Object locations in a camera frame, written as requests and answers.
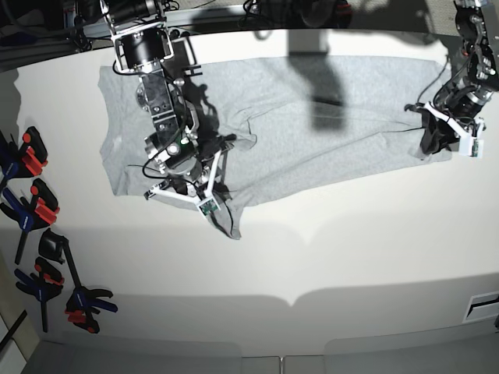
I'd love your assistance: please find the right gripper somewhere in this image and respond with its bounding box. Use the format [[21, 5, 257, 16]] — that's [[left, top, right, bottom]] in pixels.
[[144, 134, 237, 205]]

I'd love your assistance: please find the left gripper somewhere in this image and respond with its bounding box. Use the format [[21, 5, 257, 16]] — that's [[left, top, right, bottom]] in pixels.
[[405, 87, 490, 139]]

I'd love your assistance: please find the grey T-shirt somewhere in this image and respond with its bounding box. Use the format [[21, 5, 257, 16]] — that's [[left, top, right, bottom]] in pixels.
[[97, 55, 454, 239]]

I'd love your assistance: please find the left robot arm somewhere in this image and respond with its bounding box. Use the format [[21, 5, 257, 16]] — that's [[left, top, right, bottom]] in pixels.
[[405, 1, 498, 153]]

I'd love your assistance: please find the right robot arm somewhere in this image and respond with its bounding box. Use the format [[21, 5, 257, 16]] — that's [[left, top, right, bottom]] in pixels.
[[99, 1, 235, 215]]

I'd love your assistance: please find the blue red clamp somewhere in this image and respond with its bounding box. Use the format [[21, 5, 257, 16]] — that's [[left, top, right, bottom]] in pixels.
[[1, 178, 60, 265], [1, 126, 48, 189]]

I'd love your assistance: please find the long black bar clamp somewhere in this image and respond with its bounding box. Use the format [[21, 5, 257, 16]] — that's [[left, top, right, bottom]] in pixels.
[[38, 228, 119, 334]]

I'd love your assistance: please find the top blue red clamp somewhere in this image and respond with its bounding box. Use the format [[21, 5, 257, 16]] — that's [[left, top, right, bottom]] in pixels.
[[1, 126, 48, 189]]

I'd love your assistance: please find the lower left blue clamp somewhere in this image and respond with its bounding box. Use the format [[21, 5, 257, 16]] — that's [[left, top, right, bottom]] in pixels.
[[14, 256, 65, 333]]

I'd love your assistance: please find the white floor vent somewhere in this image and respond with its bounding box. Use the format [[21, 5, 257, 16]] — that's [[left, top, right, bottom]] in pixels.
[[462, 291, 498, 323]]

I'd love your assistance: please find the black strip at corner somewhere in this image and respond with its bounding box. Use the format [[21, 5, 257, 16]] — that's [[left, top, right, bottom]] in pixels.
[[0, 310, 27, 353]]

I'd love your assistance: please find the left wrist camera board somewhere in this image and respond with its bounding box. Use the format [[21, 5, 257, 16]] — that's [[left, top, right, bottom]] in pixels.
[[458, 137, 484, 158]]

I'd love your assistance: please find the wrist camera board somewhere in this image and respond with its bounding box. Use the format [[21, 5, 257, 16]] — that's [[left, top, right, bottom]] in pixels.
[[458, 137, 484, 158], [196, 196, 220, 217]]

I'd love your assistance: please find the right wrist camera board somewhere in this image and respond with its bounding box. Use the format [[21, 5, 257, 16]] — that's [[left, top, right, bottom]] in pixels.
[[196, 196, 220, 217]]

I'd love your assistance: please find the aluminium rail frame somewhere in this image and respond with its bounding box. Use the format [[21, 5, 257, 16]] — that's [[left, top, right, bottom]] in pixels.
[[1, 5, 243, 72]]

